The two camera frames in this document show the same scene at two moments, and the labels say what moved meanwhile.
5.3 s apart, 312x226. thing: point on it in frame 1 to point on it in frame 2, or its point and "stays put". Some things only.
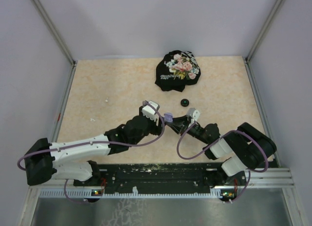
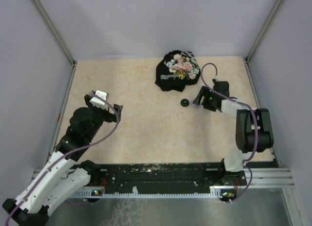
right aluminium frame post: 246,61 stays put
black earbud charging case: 185,102 stays put
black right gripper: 181,121 to 205,91
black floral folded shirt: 176,69 stays put
